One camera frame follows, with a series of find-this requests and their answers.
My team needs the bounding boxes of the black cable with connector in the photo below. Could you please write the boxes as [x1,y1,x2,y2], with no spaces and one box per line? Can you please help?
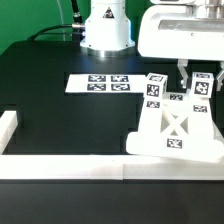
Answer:
[27,22,87,42]

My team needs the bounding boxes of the black upright cable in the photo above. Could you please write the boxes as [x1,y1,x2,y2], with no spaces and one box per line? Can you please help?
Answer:
[70,0,83,24]

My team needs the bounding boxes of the white chair back frame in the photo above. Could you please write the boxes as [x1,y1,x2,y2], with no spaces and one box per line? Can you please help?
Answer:
[126,93,224,163]

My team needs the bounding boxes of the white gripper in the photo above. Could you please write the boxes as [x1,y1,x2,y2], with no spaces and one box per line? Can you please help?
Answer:
[138,0,224,91]

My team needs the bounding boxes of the white marker base plate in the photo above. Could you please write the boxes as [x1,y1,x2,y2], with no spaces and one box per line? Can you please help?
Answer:
[65,74,146,93]

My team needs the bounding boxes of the white nut cube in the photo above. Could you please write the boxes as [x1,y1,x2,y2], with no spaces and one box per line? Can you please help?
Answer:
[146,73,168,99]
[189,72,214,98]

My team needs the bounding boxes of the white U-shaped fence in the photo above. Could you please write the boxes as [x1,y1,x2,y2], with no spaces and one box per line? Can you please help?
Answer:
[0,111,224,180]

